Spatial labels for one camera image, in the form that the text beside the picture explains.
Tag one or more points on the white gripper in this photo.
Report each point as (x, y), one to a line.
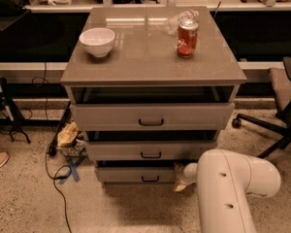
(188, 174)

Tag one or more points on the grey bottom drawer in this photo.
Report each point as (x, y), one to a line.
(136, 175)

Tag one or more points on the grey drawer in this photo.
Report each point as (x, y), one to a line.
(136, 175)
(105, 151)
(140, 117)

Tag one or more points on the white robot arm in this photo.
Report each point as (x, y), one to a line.
(225, 179)

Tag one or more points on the grey middle drawer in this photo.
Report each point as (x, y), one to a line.
(105, 151)

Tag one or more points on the grey drawer cabinet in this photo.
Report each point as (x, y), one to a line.
(144, 68)

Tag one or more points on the grey top drawer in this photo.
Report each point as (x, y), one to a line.
(140, 117)

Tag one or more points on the blue tape cross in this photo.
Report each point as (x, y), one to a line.
(73, 163)

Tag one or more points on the yellow snack bag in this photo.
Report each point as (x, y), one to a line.
(67, 135)

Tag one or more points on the black power adapter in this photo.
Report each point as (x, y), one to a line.
(52, 148)

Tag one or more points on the black office chair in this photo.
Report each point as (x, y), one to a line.
(281, 84)

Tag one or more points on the red soda can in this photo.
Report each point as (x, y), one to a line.
(187, 37)

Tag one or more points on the clear plastic bottle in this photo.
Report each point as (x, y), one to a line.
(171, 23)

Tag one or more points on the white ceramic bowl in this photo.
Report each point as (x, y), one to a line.
(97, 41)

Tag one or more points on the black tripod stand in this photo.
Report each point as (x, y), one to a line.
(14, 116)

